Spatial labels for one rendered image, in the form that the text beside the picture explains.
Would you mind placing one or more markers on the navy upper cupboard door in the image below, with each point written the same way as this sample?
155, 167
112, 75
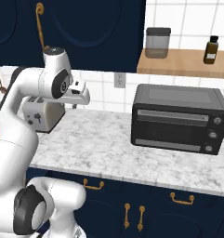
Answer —
94, 31
8, 31

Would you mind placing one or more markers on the navy lower cupboard door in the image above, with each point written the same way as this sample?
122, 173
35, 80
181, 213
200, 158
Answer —
104, 217
178, 223

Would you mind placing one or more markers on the navy drawer front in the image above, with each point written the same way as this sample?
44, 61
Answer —
122, 187
206, 201

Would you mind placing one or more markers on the brown glass bottle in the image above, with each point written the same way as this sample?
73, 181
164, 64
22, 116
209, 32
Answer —
211, 51

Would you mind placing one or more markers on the black toaster oven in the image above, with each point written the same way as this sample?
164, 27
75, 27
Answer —
175, 127

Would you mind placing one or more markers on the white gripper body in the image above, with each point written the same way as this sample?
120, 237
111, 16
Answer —
81, 97

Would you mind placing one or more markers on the white toaster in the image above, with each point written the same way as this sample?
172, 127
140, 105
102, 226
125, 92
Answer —
45, 116

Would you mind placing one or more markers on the wooden wall shelf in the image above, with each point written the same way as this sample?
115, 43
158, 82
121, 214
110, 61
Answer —
184, 63

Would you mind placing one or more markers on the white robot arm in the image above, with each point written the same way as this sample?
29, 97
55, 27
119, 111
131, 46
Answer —
14, 145

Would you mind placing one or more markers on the navy cupboard door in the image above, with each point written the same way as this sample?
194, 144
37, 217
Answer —
178, 223
8, 31
94, 31
104, 217

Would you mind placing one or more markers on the grey lidded jar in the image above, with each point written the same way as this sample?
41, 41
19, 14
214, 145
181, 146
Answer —
157, 43

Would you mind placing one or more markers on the white wall outlet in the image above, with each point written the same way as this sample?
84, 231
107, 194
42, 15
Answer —
120, 80

